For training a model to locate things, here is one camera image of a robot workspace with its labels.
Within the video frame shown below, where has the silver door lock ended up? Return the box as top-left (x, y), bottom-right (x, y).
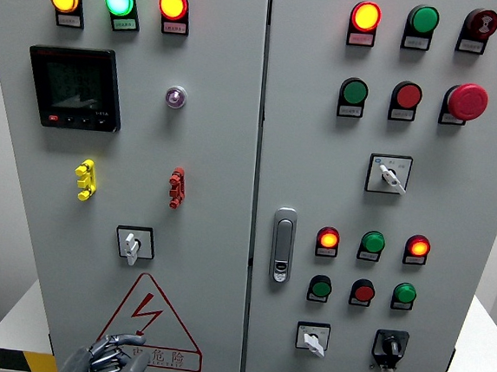
top-left (267, 206), bottom-right (298, 285)

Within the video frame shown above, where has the dark red buzzer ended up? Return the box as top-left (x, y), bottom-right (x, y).
top-left (461, 6), bottom-right (497, 43)

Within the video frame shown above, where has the black-handled turn switch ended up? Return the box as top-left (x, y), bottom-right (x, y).
top-left (368, 328), bottom-right (411, 372)

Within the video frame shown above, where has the large red-rimmed orange lamp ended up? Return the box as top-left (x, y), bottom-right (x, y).
top-left (348, 0), bottom-right (383, 36)
top-left (157, 0), bottom-right (191, 24)

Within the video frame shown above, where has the large green round lamp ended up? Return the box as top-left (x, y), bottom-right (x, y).
top-left (404, 3), bottom-right (441, 39)

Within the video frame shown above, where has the large red push button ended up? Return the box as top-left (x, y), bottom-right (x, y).
top-left (389, 79), bottom-right (425, 112)

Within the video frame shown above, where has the small red push button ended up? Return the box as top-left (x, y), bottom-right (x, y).
top-left (349, 277), bottom-right (378, 304)

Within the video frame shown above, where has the small green round lamp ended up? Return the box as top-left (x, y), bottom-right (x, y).
top-left (359, 229), bottom-right (387, 255)

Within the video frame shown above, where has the large red stop button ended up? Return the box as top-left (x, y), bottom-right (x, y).
top-left (441, 81), bottom-right (491, 124)

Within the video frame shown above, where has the small green push button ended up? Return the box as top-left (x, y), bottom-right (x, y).
top-left (308, 273), bottom-right (335, 299)
top-left (390, 280), bottom-right (418, 306)

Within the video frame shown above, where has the pale grey door with lock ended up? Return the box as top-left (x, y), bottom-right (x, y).
top-left (239, 0), bottom-right (497, 372)

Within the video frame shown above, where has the large green push button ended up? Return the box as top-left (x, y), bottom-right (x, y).
top-left (338, 75), bottom-right (371, 108)

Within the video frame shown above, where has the black yellow striped tape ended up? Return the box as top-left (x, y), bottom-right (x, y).
top-left (0, 348), bottom-right (63, 372)

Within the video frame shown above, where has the white round lamp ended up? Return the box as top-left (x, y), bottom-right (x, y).
top-left (164, 84), bottom-right (188, 111)

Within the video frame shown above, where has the lit green round lamp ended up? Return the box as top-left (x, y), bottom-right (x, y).
top-left (103, 0), bottom-right (138, 20)

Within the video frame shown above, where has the pale grey door with display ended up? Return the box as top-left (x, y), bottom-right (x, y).
top-left (0, 0), bottom-right (274, 372)

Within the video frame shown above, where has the small red round lamp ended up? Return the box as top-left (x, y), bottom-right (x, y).
top-left (316, 225), bottom-right (342, 251)
top-left (403, 233), bottom-right (433, 258)

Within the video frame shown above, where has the small red handle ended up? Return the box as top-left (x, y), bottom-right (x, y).
top-left (167, 166), bottom-right (187, 210)

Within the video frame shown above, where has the small white-handled turn switch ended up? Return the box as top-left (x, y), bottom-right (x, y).
top-left (294, 320), bottom-right (332, 358)

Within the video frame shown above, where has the small yellow handle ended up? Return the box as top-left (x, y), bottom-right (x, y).
top-left (71, 157), bottom-right (100, 202)

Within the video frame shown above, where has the red warning triangle sticker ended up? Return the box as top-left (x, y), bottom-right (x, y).
top-left (94, 268), bottom-right (210, 372)

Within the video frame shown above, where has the large white-handled turn switch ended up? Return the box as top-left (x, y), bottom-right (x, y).
top-left (363, 152), bottom-right (414, 197)

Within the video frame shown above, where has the black display meter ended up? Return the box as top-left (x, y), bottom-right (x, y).
top-left (23, 42), bottom-right (128, 134)

